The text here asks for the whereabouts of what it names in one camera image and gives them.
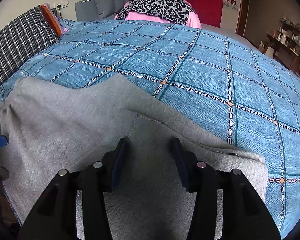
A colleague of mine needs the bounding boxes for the grey sweatpants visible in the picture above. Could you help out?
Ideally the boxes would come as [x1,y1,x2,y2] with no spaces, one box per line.
[0,74,268,239]

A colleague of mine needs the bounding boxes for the plaid pillow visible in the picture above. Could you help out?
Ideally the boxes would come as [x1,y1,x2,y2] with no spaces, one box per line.
[0,5,59,85]

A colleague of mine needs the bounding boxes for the blue patterned bedspread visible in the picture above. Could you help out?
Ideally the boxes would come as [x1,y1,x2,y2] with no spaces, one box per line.
[0,20,300,237]

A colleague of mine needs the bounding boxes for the orange red cushion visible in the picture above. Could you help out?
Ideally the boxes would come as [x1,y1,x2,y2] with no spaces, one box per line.
[40,4,64,37]

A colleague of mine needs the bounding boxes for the dark wooden desk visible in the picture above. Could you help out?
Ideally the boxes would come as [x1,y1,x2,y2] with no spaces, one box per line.
[258,18,300,71]

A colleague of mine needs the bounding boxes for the grey padded headboard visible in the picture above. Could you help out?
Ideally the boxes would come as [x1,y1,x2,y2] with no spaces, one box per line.
[75,0,129,21]

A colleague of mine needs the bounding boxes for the pink quilt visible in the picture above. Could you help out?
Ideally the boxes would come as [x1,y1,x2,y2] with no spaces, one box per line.
[115,0,203,29]

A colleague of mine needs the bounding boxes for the leopard print blanket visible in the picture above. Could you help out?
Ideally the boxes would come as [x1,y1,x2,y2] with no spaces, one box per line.
[116,0,196,26]

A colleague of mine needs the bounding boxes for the wall power socket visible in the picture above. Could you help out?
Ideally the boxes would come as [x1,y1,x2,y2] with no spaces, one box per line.
[53,0,69,9]

